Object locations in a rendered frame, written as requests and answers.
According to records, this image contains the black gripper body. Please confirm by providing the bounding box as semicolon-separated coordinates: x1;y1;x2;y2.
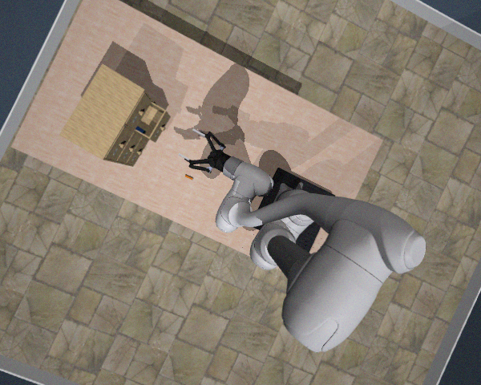
208;150;231;172

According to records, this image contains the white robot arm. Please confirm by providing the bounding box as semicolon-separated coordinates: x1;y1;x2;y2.
216;156;426;352

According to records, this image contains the dark brown wooden chest of drawers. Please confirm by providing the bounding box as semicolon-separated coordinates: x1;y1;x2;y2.
59;64;157;167

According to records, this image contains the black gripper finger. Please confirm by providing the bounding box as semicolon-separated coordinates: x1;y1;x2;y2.
178;153;214;173
192;128;226;156

